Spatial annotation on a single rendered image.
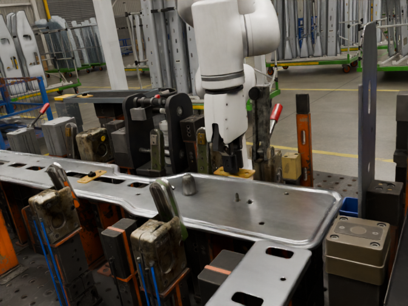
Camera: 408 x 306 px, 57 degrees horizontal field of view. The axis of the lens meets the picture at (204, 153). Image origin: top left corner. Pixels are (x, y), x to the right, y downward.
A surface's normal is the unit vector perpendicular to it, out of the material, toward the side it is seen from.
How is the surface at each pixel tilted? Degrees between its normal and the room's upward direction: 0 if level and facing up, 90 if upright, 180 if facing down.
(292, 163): 90
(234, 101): 90
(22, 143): 90
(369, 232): 0
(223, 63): 90
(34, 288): 0
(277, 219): 0
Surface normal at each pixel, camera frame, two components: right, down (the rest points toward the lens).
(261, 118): -0.55, 0.20
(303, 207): -0.13, -0.93
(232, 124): 0.81, 0.14
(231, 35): 0.07, 0.26
